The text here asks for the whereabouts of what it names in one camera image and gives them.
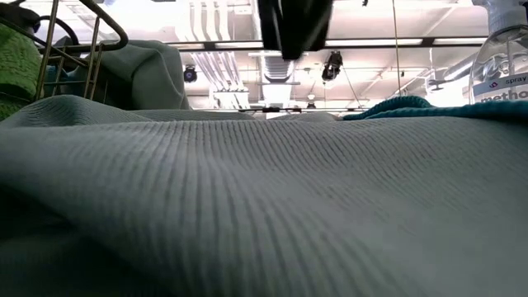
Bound thin hanging ceiling cable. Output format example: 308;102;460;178
390;0;403;99

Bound light blue microfiber towel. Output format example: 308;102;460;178
0;94;528;297
97;39;191;111

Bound green microfiber towel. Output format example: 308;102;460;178
0;22;45;121

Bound gold wire basket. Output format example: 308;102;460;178
0;0;130;102

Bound white ceiling pipes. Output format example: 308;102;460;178
176;0;252;111

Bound black ceiling spotlight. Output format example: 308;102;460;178
321;50;345;83
181;64;199;85

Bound silver ceiling air duct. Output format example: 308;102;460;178
259;52;299;83

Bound black overhead rig bar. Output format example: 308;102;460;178
164;35;490;53

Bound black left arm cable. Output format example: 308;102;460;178
36;15;80;47

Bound clear plastic spray bottle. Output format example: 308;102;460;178
469;0;528;105

